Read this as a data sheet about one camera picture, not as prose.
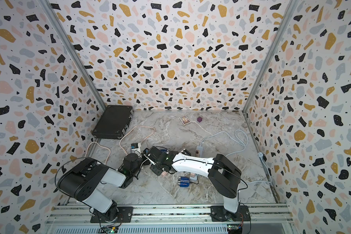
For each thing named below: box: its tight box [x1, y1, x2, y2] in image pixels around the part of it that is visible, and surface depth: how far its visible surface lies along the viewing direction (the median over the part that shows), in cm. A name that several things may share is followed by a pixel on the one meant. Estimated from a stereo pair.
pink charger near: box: [189, 172, 197, 181], surface depth 85 cm
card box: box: [178, 115, 192, 126], surface depth 116 cm
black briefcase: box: [91, 104, 134, 139], surface depth 112 cm
